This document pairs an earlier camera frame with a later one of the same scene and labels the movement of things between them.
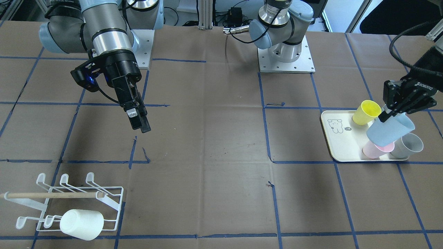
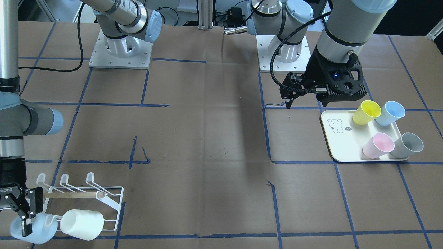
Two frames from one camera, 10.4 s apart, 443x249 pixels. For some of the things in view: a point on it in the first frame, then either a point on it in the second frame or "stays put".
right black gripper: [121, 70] to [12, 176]
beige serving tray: [347, 139] stays put
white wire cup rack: [107, 200] stays put
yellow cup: [368, 111] stays put
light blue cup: [384, 134] to [44, 226]
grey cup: [407, 145] stays put
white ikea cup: [85, 224] stays put
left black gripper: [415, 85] to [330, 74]
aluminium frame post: [205, 9] stays put
